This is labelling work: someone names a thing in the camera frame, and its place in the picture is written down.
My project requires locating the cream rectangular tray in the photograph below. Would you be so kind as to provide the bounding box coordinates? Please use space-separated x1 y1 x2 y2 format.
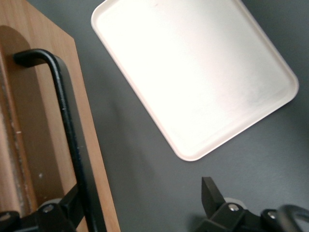
90 0 299 162

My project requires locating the wooden box with handle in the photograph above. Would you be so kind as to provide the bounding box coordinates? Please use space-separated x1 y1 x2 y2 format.
0 0 121 232

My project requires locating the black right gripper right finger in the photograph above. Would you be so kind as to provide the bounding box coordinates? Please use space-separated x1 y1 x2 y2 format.
194 176 278 232

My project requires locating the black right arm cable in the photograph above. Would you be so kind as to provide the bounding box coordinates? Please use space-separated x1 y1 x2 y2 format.
275 204 309 232

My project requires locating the black metal drawer handle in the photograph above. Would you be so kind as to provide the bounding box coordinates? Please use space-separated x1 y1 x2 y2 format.
13 48 107 232

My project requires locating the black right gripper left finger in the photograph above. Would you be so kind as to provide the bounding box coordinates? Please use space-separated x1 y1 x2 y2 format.
0 185 85 232

